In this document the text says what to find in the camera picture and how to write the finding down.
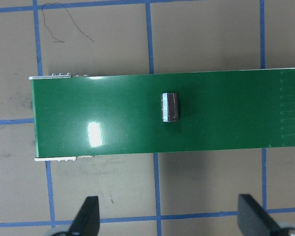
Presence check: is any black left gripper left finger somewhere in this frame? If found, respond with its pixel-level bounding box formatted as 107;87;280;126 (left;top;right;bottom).
68;196;100;236

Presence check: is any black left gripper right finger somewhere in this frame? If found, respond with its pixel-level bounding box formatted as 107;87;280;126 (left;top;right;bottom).
237;194;287;236

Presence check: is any dark brown capacitor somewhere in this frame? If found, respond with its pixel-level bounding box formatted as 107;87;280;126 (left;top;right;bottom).
161;93;179;122

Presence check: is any green conveyor belt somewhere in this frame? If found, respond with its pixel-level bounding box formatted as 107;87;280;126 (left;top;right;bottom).
30;68;295;160

